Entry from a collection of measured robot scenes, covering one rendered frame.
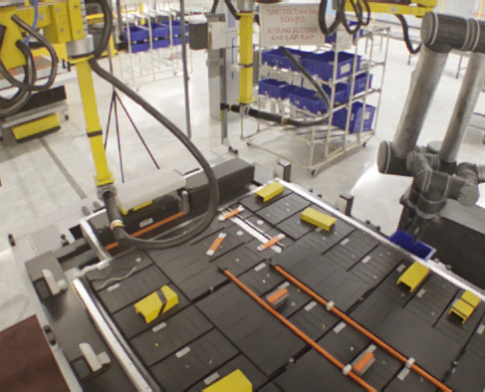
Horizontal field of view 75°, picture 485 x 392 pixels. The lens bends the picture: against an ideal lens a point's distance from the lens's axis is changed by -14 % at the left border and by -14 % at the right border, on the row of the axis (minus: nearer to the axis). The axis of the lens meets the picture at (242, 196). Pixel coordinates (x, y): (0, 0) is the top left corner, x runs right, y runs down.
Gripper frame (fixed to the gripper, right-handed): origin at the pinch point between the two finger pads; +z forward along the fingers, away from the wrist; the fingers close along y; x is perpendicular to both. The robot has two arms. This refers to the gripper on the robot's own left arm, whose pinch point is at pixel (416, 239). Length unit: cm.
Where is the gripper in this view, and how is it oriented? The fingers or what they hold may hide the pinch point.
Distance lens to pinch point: 194.7
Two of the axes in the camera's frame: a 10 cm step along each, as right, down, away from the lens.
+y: -7.6, 3.6, -5.4
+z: 0.0, 8.3, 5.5
